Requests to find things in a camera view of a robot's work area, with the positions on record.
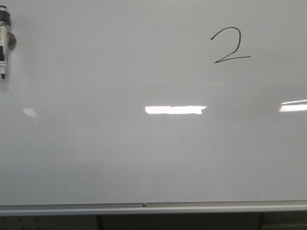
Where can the aluminium whiteboard tray rail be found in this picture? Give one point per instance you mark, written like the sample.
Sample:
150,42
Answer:
153,208

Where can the white whiteboard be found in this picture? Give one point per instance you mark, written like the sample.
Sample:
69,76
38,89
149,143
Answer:
131,101

